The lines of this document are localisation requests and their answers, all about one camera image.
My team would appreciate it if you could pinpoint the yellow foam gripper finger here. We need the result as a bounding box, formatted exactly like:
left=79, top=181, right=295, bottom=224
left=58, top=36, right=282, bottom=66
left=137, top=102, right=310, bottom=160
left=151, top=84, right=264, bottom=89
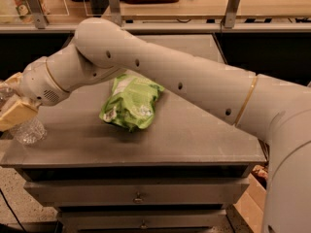
left=2, top=72, right=22, bottom=88
left=0, top=95, right=38, bottom=131

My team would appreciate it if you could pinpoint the clear plastic water bottle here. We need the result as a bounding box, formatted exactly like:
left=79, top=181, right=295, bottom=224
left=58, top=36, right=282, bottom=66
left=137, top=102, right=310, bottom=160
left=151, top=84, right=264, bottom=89
left=0, top=81, right=47, bottom=146

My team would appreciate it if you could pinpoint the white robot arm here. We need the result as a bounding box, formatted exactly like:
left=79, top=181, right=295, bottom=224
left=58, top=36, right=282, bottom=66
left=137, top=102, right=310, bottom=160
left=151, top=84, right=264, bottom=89
left=1, top=17, right=311, bottom=233

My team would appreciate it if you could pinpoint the green snack bag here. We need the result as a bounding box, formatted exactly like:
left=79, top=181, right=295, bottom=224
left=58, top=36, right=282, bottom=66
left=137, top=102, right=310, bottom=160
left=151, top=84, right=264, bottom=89
left=99, top=74, right=164, bottom=132

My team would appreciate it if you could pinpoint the grey metal drawer cabinet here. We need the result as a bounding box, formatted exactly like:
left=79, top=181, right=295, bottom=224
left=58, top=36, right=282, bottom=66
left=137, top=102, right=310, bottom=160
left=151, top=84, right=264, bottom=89
left=0, top=33, right=268, bottom=233

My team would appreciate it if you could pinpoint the upper drawer knob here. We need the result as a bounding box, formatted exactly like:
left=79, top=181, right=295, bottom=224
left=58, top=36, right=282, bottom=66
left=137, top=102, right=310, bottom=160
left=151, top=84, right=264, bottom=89
left=133, top=192, right=144, bottom=204

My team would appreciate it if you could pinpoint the drawer knob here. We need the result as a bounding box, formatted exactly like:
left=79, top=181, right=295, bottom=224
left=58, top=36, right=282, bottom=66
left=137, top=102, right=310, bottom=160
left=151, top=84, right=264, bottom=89
left=140, top=220, right=148, bottom=230
left=133, top=192, right=144, bottom=204

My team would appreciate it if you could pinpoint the lower drawer knob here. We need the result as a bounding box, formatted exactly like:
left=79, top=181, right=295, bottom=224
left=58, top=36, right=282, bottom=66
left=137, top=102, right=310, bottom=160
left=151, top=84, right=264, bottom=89
left=140, top=220, right=148, bottom=230

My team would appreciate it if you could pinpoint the brown snack packet in box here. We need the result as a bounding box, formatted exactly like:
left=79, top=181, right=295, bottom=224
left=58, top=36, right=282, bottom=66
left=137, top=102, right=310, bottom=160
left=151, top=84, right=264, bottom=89
left=252, top=165, right=268, bottom=181

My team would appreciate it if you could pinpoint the brown cardboard box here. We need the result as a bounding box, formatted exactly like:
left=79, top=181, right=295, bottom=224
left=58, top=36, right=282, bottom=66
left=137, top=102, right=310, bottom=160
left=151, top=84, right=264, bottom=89
left=234, top=172, right=266, bottom=233

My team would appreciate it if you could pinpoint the left metal bracket post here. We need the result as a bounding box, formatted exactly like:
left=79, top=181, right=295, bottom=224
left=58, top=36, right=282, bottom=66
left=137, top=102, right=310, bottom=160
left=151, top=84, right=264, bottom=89
left=26, top=0, right=49, bottom=29

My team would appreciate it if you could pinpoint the metal bracket post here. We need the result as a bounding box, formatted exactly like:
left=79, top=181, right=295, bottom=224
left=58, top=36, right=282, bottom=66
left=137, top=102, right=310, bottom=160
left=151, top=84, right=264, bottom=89
left=26, top=0, right=49, bottom=29
left=108, top=0, right=122, bottom=26
left=222, top=0, right=240, bottom=29

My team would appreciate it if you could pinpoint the middle metal bracket post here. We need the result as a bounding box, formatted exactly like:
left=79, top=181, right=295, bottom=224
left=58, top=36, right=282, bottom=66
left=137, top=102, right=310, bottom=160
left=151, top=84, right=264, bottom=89
left=108, top=0, right=122, bottom=26

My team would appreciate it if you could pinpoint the right metal bracket post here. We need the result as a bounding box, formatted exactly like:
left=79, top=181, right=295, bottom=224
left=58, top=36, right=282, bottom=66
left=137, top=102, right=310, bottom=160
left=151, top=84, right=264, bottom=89
left=222, top=0, right=240, bottom=29

